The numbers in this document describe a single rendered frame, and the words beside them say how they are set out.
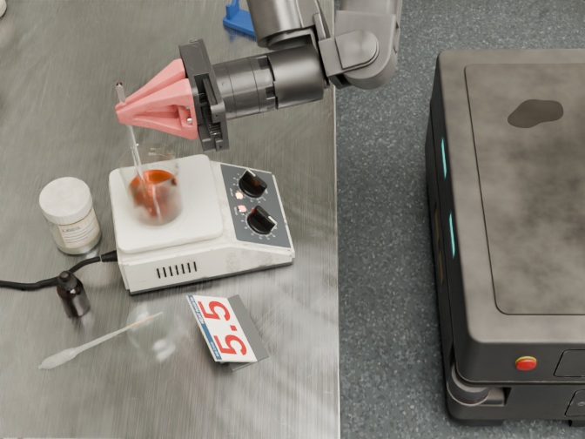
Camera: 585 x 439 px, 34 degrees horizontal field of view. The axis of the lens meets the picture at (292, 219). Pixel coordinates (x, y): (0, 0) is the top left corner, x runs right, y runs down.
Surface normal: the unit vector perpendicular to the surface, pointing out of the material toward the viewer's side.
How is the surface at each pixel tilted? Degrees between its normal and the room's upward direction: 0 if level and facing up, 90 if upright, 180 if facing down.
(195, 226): 0
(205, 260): 90
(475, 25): 0
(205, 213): 0
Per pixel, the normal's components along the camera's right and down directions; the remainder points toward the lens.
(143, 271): 0.21, 0.78
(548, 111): -0.02, -0.60
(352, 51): -0.18, -0.03
